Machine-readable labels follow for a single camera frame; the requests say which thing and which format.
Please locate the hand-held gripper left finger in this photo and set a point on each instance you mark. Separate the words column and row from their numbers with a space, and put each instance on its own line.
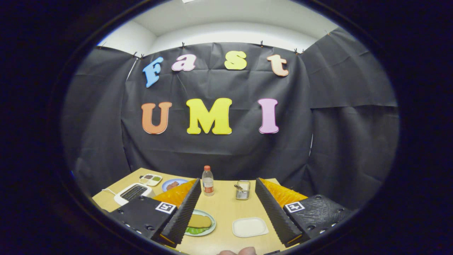
column 184, row 216

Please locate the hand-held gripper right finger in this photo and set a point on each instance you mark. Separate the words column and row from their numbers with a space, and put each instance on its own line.
column 272, row 212

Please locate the brown toasted bread slice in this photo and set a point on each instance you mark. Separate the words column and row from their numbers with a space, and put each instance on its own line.
column 199, row 220

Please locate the green lettuce leaf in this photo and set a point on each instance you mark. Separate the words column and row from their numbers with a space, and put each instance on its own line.
column 194, row 230

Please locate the white square plate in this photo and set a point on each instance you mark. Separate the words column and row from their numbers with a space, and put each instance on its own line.
column 249, row 227

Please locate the pale green round plate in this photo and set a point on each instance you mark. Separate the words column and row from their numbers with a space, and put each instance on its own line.
column 212, row 226

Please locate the blue plate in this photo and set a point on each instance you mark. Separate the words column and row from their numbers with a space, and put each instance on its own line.
column 182, row 182

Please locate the clear bottle with red cap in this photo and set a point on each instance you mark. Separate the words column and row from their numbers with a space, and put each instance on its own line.
column 208, row 184

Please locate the small metal utensil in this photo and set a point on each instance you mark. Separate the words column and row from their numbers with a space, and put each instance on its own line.
column 239, row 186

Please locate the white seasoning tray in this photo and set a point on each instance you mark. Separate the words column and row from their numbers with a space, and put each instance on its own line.
column 150, row 180

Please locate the white toaster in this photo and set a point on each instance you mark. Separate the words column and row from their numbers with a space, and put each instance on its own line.
column 120, row 199

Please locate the black backdrop cloth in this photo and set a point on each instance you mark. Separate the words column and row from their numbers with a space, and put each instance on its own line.
column 336, row 124

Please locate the ceiling light panel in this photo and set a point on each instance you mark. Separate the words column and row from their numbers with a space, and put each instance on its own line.
column 188, row 1

